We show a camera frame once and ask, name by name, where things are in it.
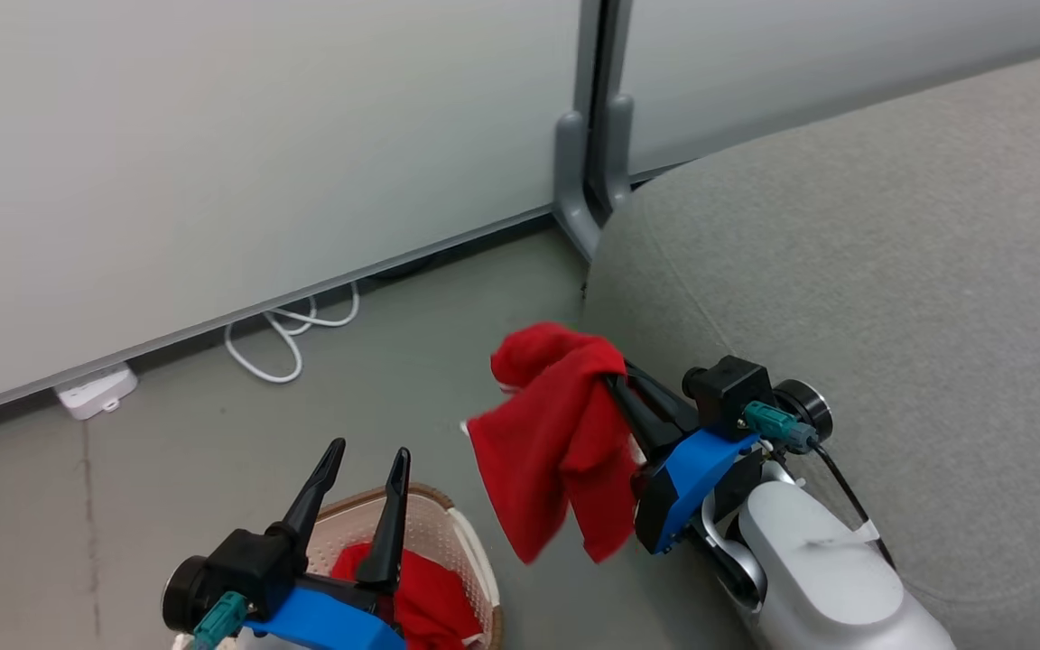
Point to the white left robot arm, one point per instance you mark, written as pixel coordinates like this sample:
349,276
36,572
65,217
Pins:
213,643

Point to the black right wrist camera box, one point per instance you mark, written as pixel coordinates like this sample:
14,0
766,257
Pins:
726,386

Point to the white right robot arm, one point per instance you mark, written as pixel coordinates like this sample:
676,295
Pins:
813,578

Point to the red cloth garment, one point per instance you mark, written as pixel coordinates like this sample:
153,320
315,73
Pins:
556,442
425,596

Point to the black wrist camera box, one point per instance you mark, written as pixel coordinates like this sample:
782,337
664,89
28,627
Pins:
726,386
245,564

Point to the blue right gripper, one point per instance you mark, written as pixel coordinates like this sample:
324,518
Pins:
687,483

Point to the beige plastic laundry basket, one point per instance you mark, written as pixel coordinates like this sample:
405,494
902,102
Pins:
448,533

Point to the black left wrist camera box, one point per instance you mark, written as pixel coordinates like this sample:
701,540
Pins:
245,564

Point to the grey fabric sofa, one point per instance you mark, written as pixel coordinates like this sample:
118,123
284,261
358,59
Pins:
881,298

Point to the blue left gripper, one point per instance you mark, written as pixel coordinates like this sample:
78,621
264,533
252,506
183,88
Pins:
330,625

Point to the grey partition post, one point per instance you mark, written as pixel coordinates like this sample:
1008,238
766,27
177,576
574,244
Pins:
588,153

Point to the white power strip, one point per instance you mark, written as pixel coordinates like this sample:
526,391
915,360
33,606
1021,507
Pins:
96,392

